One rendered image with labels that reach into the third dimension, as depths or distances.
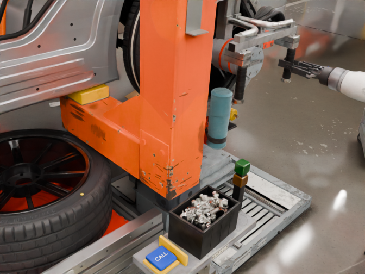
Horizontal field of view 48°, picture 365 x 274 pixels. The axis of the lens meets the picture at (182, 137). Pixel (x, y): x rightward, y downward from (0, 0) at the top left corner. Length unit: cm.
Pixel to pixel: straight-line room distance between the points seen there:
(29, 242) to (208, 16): 90
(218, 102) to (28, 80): 73
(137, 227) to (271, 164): 134
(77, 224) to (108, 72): 62
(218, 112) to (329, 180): 113
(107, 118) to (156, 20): 51
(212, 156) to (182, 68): 109
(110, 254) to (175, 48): 75
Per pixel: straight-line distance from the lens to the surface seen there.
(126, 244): 153
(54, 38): 156
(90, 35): 164
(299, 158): 277
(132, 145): 145
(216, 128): 173
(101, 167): 161
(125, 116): 147
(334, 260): 211
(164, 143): 130
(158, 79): 124
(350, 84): 168
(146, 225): 154
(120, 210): 177
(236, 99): 158
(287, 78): 184
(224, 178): 223
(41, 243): 145
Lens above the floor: 141
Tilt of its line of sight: 30 degrees down
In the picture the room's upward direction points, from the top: 4 degrees clockwise
